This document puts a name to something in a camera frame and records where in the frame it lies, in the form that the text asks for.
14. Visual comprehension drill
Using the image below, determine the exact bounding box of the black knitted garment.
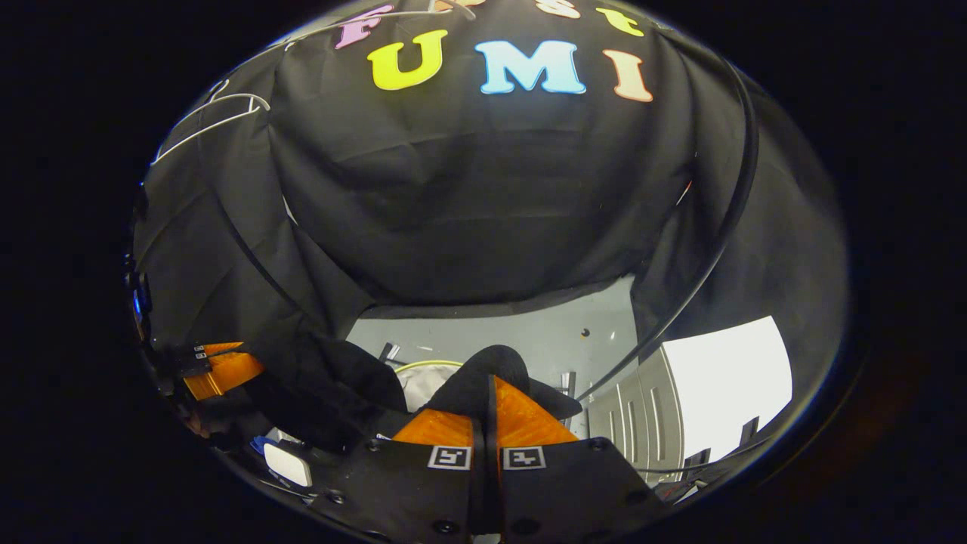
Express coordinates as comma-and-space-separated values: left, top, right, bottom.
242, 332, 584, 454

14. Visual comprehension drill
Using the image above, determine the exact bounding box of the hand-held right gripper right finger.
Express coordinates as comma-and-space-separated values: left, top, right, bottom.
486, 374, 668, 544

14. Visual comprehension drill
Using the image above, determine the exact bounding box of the black backdrop cloth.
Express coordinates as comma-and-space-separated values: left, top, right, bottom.
132, 0, 851, 484

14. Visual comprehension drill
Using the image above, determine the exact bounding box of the black metal clothes rack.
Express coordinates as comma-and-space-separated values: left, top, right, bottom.
200, 4, 760, 401

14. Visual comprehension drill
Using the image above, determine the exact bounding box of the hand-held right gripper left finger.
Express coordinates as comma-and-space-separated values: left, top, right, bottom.
311, 409, 486, 544

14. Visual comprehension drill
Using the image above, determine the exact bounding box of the large white clothes hanger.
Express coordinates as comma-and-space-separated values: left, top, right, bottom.
151, 93, 271, 165

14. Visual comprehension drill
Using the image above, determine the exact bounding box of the white yellow-rimmed laundry hamper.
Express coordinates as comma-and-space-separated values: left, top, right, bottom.
393, 360, 465, 413

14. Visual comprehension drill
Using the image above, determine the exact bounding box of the white rounded block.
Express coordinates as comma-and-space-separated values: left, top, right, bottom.
263, 442, 314, 489

